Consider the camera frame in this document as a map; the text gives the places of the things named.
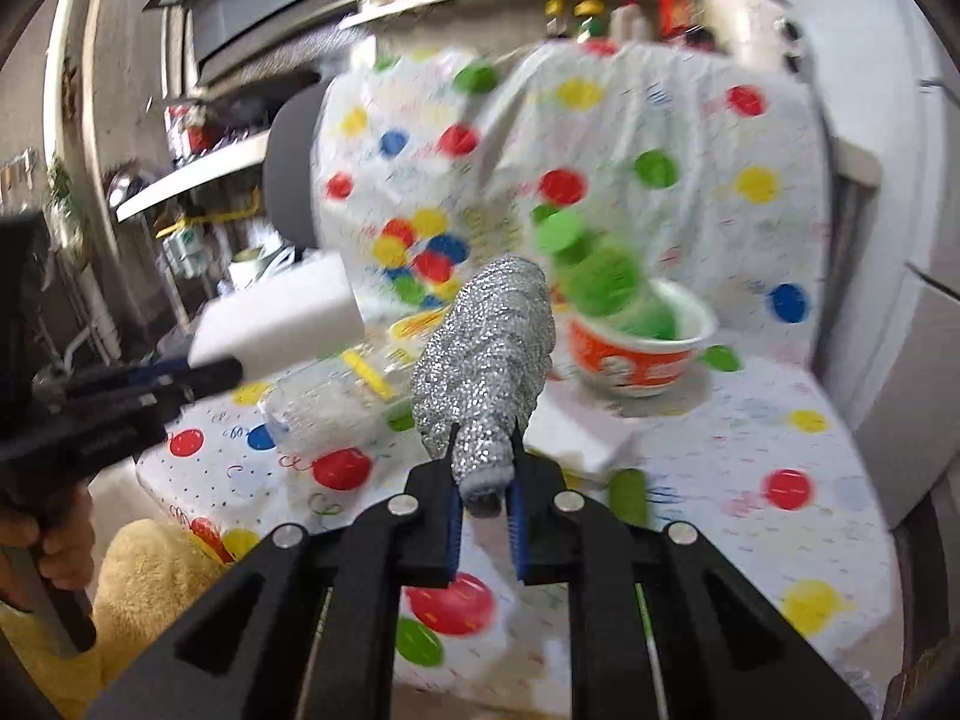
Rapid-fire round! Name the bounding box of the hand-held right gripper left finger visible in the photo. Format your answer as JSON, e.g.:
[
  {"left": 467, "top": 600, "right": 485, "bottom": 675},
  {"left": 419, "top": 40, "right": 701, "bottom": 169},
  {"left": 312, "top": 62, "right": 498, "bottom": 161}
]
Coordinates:
[{"left": 86, "top": 457, "right": 460, "bottom": 720}]

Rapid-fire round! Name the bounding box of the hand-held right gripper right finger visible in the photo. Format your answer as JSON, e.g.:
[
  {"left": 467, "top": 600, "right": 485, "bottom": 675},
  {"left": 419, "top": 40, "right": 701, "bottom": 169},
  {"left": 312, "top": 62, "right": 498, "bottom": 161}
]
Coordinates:
[{"left": 506, "top": 450, "right": 875, "bottom": 720}]

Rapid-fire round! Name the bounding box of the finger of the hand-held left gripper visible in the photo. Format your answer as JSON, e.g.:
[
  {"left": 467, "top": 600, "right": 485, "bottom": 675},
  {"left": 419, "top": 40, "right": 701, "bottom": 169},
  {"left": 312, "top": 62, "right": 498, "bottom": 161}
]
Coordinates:
[
  {"left": 34, "top": 362, "right": 192, "bottom": 395},
  {"left": 71, "top": 358, "right": 245, "bottom": 428}
]

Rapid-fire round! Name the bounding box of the clear plastic bottle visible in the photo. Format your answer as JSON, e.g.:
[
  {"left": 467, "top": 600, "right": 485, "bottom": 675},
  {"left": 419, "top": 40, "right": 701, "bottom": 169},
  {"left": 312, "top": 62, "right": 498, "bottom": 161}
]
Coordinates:
[{"left": 259, "top": 345, "right": 421, "bottom": 458}]

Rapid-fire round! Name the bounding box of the silver glitter scouring pad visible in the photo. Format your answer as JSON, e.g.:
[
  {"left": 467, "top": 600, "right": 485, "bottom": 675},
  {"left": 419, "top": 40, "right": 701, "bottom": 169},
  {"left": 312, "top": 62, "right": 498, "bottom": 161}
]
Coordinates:
[{"left": 411, "top": 255, "right": 557, "bottom": 518}]

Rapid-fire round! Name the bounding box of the person's left forearm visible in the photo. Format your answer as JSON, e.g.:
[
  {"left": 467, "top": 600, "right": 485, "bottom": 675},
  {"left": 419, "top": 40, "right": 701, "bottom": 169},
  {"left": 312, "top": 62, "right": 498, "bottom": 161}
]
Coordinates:
[{"left": 0, "top": 517, "right": 252, "bottom": 720}]

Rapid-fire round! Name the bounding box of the person's left hand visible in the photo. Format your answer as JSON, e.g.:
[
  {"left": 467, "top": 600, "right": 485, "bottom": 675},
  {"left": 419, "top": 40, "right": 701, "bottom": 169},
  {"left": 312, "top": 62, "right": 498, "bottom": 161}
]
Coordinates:
[{"left": 0, "top": 487, "right": 97, "bottom": 605}]

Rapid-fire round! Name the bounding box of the green potted plant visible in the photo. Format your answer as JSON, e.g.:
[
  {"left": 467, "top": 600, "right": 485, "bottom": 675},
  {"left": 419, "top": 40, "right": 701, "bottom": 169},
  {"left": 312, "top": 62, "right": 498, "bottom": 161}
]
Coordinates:
[{"left": 46, "top": 157, "right": 89, "bottom": 245}]

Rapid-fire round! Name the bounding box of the white counter shelf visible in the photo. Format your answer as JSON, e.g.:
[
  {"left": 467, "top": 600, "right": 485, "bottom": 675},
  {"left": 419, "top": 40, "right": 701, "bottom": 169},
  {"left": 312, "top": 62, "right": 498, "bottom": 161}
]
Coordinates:
[{"left": 116, "top": 131, "right": 271, "bottom": 222}]

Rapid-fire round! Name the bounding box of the orange instant noodle cup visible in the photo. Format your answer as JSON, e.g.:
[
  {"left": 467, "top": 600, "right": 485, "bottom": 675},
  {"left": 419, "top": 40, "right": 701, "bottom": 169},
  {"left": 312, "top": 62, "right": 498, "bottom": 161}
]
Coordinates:
[{"left": 534, "top": 208, "right": 719, "bottom": 400}]

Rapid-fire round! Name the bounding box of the black chair backrest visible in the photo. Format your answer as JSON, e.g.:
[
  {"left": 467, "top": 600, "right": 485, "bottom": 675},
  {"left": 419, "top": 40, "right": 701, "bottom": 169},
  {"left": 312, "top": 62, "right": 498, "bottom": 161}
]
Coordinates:
[{"left": 262, "top": 82, "right": 331, "bottom": 252}]

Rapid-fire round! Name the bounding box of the steel range hood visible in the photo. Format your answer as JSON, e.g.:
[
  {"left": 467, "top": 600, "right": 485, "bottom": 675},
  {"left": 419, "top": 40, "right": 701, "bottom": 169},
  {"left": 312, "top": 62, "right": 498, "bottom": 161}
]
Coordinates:
[{"left": 142, "top": 0, "right": 365, "bottom": 87}]

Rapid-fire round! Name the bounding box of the polka dot tablecloth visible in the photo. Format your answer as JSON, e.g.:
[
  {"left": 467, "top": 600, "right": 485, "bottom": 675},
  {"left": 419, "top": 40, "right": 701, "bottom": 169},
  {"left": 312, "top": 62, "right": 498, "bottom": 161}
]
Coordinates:
[{"left": 135, "top": 37, "right": 901, "bottom": 717}]

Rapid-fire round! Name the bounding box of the grey refrigerator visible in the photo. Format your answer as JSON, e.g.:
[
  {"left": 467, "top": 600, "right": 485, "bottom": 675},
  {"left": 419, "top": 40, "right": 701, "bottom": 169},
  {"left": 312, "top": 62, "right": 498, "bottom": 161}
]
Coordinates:
[{"left": 765, "top": 0, "right": 960, "bottom": 533}]

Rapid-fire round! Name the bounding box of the green bottle with yellow lid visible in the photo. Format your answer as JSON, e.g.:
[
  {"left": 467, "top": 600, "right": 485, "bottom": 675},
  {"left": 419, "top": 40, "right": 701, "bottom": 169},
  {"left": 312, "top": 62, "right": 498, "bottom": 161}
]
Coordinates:
[{"left": 574, "top": 0, "right": 608, "bottom": 42}]

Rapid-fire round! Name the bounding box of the white kettle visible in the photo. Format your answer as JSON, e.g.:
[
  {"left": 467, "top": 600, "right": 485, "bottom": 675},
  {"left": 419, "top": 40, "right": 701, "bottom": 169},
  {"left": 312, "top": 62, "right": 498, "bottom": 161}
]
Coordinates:
[{"left": 701, "top": 0, "right": 803, "bottom": 72}]

